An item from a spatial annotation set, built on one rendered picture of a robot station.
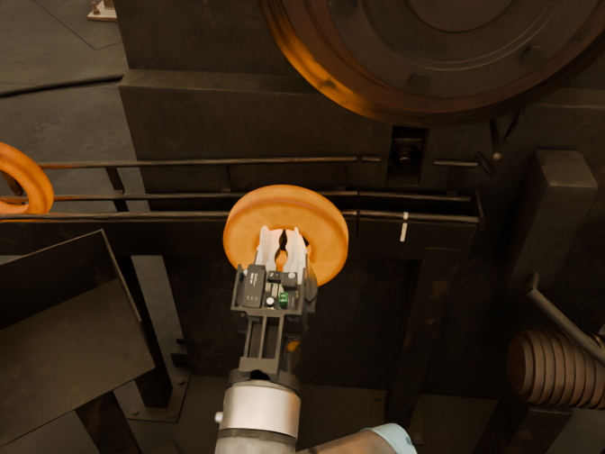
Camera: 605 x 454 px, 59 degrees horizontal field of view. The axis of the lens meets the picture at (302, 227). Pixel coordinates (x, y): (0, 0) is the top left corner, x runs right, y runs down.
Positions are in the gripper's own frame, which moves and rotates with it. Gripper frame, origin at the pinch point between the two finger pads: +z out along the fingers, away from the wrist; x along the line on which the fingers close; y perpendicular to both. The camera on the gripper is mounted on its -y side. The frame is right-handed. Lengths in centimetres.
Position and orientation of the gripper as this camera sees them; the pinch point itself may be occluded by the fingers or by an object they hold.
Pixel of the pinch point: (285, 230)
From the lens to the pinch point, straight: 65.1
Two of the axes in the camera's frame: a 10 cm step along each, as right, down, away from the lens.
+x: -10.0, -0.5, 0.8
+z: 0.9, -8.5, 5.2
